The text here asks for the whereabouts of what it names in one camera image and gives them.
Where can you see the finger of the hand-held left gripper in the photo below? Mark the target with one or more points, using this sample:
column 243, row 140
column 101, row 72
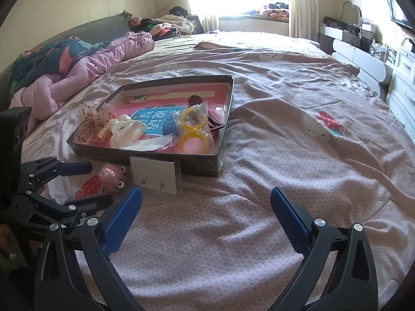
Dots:
column 76, row 168
column 90, row 202

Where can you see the bag of yellow rings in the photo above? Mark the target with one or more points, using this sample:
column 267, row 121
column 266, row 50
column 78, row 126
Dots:
column 191, row 142

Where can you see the clothes on window seat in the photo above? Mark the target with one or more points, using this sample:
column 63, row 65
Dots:
column 275, row 13

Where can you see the cream claw hair clip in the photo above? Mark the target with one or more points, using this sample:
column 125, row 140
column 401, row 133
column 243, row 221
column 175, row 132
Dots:
column 134, row 132

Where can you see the red strawberry hair clip card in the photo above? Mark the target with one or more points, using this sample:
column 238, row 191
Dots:
column 90, row 186

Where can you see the pile of clothes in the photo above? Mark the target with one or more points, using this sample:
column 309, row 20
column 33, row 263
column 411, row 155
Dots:
column 175, row 22

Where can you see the white pearl bow hair clip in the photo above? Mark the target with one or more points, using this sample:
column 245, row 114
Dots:
column 121, row 126

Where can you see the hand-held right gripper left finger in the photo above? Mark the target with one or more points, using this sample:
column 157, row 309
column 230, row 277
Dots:
column 124, row 220

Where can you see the row of cosmetics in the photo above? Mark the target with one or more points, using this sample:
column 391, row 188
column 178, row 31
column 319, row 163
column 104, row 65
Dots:
column 366, row 35

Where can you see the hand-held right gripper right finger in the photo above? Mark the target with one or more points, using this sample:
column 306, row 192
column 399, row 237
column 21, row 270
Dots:
column 288, row 220

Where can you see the white sheer curtain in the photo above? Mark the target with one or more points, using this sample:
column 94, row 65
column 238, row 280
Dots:
column 210, row 22

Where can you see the white drawer cabinet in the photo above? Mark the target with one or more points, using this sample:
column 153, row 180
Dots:
column 403, row 81

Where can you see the heart-shaped mirror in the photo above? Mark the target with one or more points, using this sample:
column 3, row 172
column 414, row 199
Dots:
column 351, row 13

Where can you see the blue booklet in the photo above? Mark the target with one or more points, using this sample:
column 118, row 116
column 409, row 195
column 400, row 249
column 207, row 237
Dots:
column 152, row 116

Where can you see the white earring card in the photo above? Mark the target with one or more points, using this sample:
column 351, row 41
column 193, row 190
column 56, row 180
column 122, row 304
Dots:
column 152, row 171

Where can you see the shallow cardboard box pink inside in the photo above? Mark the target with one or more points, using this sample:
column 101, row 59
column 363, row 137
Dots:
column 194, row 167

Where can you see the wall television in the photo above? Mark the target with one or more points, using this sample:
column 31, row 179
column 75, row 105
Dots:
column 398, row 9

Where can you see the dark floral quilt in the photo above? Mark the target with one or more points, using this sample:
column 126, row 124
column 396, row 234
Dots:
column 42, row 58

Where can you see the cream curtain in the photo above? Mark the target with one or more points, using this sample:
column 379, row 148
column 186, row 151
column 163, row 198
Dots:
column 303, row 6

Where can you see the pink quilt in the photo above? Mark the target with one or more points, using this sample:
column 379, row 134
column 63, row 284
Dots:
column 81, row 71

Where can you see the maroon hair clip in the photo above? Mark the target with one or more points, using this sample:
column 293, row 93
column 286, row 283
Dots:
column 195, row 98

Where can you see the clear plastic bag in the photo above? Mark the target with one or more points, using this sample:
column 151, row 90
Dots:
column 152, row 143

